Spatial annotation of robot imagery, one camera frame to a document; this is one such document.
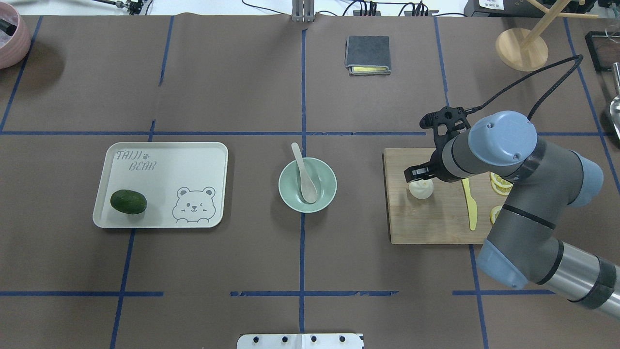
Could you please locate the white steamed bun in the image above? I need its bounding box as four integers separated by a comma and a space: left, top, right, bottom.
408, 179, 434, 200

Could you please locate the dark wooden tray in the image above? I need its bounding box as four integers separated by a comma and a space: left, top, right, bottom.
585, 31, 620, 72

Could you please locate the pink bowl with ice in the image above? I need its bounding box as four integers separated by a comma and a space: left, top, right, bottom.
0, 2, 31, 69

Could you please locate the green ceramic bowl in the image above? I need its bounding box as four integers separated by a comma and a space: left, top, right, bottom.
279, 157, 337, 213

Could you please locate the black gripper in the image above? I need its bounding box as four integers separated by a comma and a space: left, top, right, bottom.
404, 106, 471, 183

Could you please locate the wooden mug tree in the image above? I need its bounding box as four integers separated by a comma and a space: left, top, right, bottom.
495, 0, 599, 72

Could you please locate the wooden cutting board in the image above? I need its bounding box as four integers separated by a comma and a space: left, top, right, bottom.
383, 148, 507, 244

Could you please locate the aluminium frame post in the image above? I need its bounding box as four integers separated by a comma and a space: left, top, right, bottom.
292, 0, 316, 22

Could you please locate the metal scoop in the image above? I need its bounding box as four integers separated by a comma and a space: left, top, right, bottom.
609, 63, 620, 140

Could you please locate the white camera pillar stand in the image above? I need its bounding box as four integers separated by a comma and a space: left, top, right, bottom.
236, 333, 365, 349

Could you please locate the yellow plastic knife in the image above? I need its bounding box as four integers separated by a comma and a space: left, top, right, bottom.
461, 178, 478, 231

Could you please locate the black tripod stick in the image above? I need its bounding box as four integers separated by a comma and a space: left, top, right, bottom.
95, 0, 145, 16

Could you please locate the grey folded cloth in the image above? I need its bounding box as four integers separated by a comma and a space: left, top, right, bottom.
344, 35, 392, 76

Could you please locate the white bear tray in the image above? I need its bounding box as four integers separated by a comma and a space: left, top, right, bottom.
93, 142, 229, 228

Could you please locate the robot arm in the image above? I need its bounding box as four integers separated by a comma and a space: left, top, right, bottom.
404, 107, 620, 318

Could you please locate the green avocado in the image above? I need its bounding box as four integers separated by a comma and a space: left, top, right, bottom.
110, 189, 148, 215

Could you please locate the black box device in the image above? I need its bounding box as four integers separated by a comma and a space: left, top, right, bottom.
463, 0, 596, 18

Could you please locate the white ceramic spoon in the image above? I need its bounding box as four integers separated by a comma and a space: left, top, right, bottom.
291, 142, 318, 204

